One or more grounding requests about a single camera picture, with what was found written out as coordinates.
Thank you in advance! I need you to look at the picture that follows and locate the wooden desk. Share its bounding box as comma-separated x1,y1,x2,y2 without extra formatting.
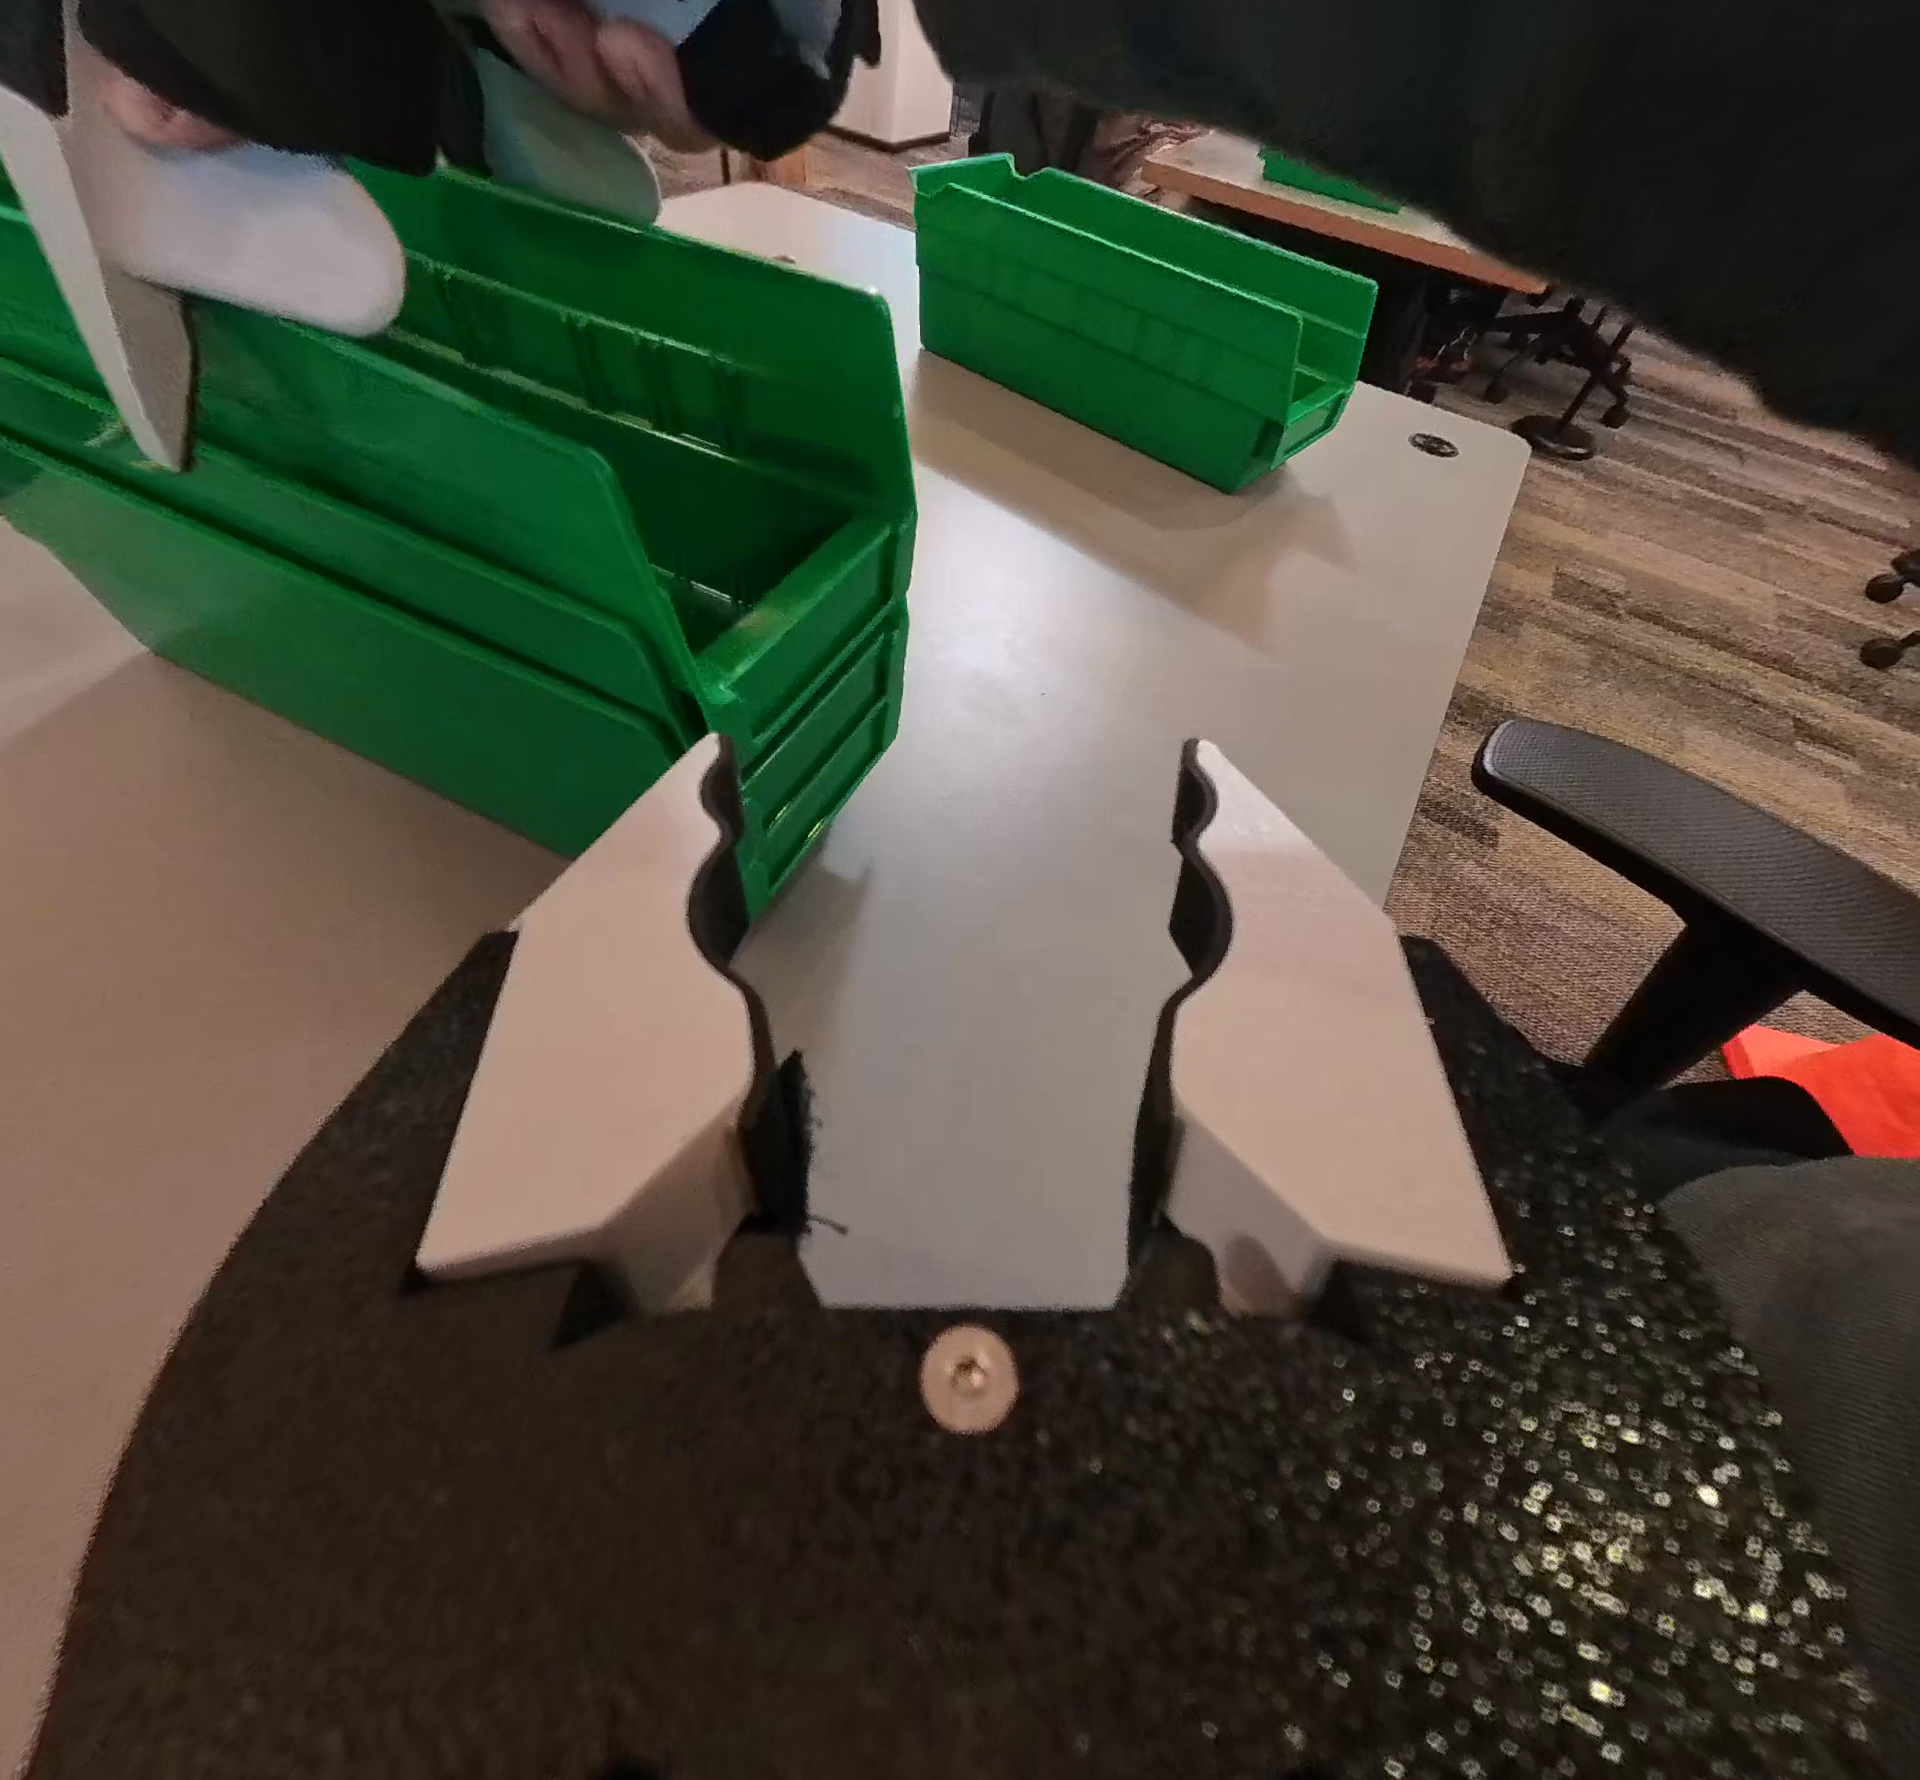
1143,130,1561,300

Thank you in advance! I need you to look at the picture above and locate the black chair base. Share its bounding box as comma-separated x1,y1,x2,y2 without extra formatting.
1860,544,1920,673
1480,296,1649,470

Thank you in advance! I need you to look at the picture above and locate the black office chair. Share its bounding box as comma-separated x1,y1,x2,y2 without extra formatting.
1467,713,1920,1738

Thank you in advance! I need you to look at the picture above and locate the flat green plastic piece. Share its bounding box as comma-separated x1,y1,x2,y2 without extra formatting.
1260,148,1405,220

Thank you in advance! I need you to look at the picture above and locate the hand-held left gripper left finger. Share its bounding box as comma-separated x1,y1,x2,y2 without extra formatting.
414,735,811,1311

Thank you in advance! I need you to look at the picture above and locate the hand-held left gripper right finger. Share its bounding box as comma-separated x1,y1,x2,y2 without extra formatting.
1143,737,1519,1320

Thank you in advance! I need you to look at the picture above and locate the person's right forearm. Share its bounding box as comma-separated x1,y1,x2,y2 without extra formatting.
879,0,1920,463

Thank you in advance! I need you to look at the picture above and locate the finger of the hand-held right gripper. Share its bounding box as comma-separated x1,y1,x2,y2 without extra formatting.
0,81,202,473

